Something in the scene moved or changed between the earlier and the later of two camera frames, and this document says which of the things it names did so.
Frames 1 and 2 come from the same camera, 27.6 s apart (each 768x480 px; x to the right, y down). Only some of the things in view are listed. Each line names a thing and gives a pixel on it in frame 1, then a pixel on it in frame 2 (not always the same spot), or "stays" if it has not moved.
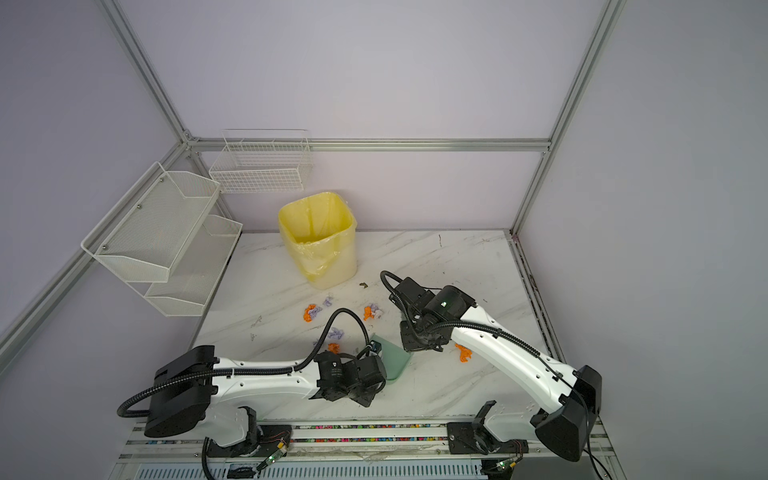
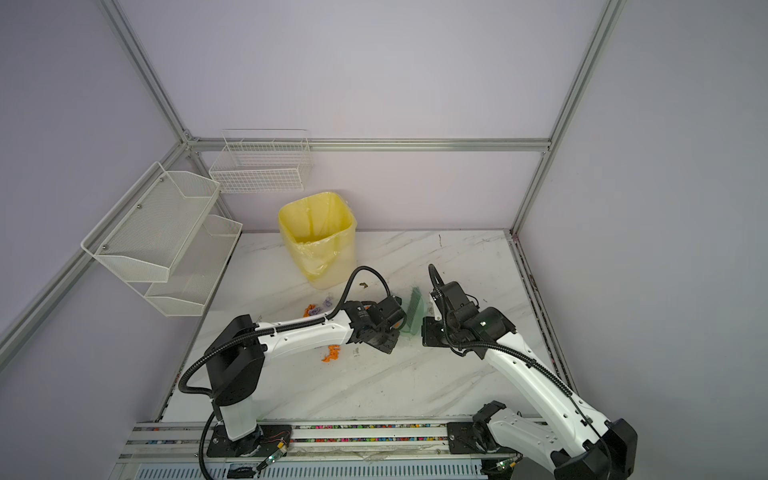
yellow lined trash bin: (319, 232) stays
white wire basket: (263, 160) stays
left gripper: (368, 398) -> (389, 346)
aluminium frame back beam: (368, 144) stays
